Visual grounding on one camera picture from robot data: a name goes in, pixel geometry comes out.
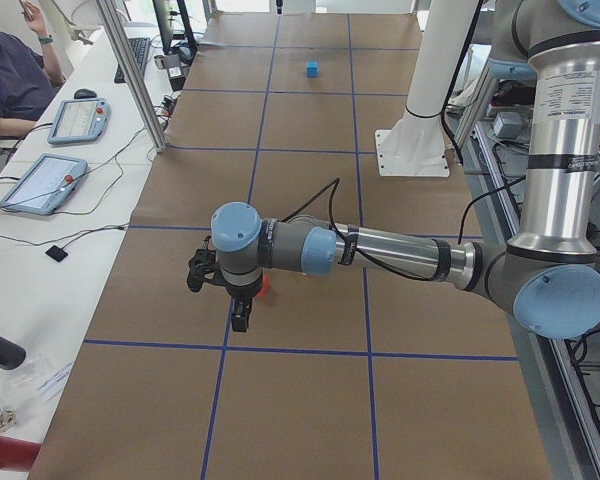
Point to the seated person dark shirt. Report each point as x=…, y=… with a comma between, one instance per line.
x=28, y=80

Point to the white pedestal column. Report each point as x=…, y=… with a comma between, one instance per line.
x=415, y=146

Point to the black monitor stand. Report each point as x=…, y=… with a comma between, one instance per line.
x=175, y=29

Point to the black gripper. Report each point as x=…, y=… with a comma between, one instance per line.
x=243, y=291

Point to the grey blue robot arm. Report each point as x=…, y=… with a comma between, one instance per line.
x=544, y=276

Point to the aluminium frame post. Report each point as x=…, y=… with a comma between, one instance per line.
x=135, y=82

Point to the lower blue teach pendant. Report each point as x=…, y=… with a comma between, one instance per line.
x=45, y=185

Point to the red bottle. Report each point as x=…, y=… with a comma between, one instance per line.
x=17, y=455

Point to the blue teach pendant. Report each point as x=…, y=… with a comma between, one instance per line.
x=45, y=185
x=79, y=121

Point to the blue wooden cube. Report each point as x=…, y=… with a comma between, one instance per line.
x=312, y=69

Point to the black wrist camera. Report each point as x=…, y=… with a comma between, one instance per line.
x=203, y=268

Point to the clear plastic bag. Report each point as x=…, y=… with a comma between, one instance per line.
x=40, y=377

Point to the small black square pad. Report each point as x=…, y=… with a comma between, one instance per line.
x=56, y=253

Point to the black computer mouse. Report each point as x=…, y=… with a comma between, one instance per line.
x=84, y=93

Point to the upper blue teach pendant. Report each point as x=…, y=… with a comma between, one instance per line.
x=79, y=121

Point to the red wooden cube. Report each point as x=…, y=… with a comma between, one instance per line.
x=264, y=286

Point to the black keyboard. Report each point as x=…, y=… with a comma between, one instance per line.
x=140, y=48

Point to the grey power adapter box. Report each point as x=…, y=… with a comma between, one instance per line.
x=508, y=125

